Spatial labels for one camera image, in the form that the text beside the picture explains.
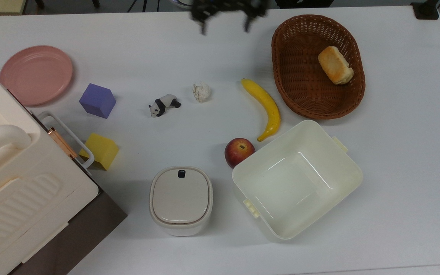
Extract black tripod legs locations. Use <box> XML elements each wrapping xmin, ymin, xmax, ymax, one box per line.
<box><xmin>127</xmin><ymin>0</ymin><xmax>161</xmax><ymax>13</ymax></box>

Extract white garlic bulb toy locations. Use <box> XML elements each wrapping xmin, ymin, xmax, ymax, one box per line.
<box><xmin>192</xmin><ymin>82</ymin><xmax>212</xmax><ymax>104</ymax></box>

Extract purple foam cube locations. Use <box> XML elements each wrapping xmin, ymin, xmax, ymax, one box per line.
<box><xmin>79</xmin><ymin>83</ymin><xmax>116</xmax><ymax>119</ymax></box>

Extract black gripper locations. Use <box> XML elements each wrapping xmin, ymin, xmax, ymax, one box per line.
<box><xmin>191</xmin><ymin>0</ymin><xmax>269</xmax><ymax>36</ymax></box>

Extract black stand clamp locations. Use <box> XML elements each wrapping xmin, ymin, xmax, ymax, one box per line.
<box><xmin>411</xmin><ymin>2</ymin><xmax>440</xmax><ymax>20</ymax></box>

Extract copper latch on storage box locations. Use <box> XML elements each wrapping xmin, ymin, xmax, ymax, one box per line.
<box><xmin>47</xmin><ymin>128</ymin><xmax>78</xmax><ymax>159</ymax></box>

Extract toy bread loaf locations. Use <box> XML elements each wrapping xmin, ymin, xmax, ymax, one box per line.
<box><xmin>318</xmin><ymin>46</ymin><xmax>354</xmax><ymax>85</ymax></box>

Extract pink plastic plate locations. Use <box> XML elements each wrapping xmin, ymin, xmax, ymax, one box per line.
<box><xmin>0</xmin><ymin>45</ymin><xmax>73</xmax><ymax>106</ymax></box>

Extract yellow foam cube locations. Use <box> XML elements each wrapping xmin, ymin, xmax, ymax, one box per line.
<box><xmin>79</xmin><ymin>133</ymin><xmax>120</xmax><ymax>171</ymax></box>

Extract cream plastic open bin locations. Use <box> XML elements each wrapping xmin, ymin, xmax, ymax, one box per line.
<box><xmin>232</xmin><ymin>120</ymin><xmax>363</xmax><ymax>241</ymax></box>

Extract dark wood drawer cabinet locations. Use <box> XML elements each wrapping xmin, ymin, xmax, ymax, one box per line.
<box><xmin>8</xmin><ymin>89</ymin><xmax>128</xmax><ymax>275</ymax></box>

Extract panda figurine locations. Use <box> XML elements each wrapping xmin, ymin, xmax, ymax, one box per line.
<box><xmin>148</xmin><ymin>94</ymin><xmax>181</xmax><ymax>118</ymax></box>

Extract red toy apple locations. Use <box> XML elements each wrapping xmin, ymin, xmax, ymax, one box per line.
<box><xmin>225</xmin><ymin>138</ymin><xmax>256</xmax><ymax>169</ymax></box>

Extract white drawer handle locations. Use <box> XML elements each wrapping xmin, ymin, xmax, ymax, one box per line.
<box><xmin>36</xmin><ymin>111</ymin><xmax>95</xmax><ymax>169</ymax></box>

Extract beige mini trash can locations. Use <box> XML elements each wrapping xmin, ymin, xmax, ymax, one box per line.
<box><xmin>149</xmin><ymin>166</ymin><xmax>213</xmax><ymax>237</ymax></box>

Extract brown wicker basket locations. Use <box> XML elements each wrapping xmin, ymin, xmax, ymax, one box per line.
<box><xmin>272</xmin><ymin>15</ymin><xmax>366</xmax><ymax>120</ymax></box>

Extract yellow toy banana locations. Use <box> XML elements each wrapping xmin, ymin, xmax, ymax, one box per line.
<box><xmin>241</xmin><ymin>78</ymin><xmax>281</xmax><ymax>142</ymax></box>

